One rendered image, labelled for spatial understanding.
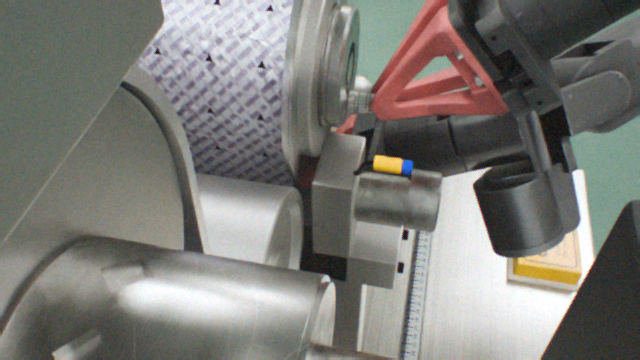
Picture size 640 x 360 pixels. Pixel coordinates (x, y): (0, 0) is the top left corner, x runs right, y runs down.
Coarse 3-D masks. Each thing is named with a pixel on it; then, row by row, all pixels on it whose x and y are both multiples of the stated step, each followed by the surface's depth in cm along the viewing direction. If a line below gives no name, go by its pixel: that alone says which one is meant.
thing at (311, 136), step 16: (320, 0) 32; (336, 0) 36; (320, 16) 32; (304, 32) 32; (320, 32) 32; (304, 48) 32; (320, 48) 33; (304, 64) 32; (304, 80) 32; (304, 96) 33; (304, 112) 33; (304, 128) 34; (320, 128) 37; (304, 144) 35; (320, 144) 38
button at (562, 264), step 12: (564, 240) 69; (576, 240) 69; (552, 252) 68; (564, 252) 68; (576, 252) 68; (516, 264) 67; (528, 264) 67; (540, 264) 67; (552, 264) 67; (564, 264) 67; (576, 264) 67; (528, 276) 68; (540, 276) 68; (552, 276) 67; (564, 276) 67; (576, 276) 66
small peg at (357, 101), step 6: (354, 90) 38; (348, 96) 37; (354, 96) 37; (360, 96) 37; (366, 96) 37; (372, 96) 37; (348, 102) 37; (354, 102) 37; (360, 102) 37; (366, 102) 37; (348, 108) 38; (354, 108) 38; (360, 108) 37; (366, 108) 37; (372, 114) 38
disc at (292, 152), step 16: (304, 0) 31; (304, 16) 31; (288, 32) 30; (288, 48) 30; (288, 64) 30; (288, 80) 31; (288, 96) 31; (288, 112) 32; (288, 128) 32; (288, 144) 33; (288, 160) 34; (304, 160) 38; (304, 176) 38
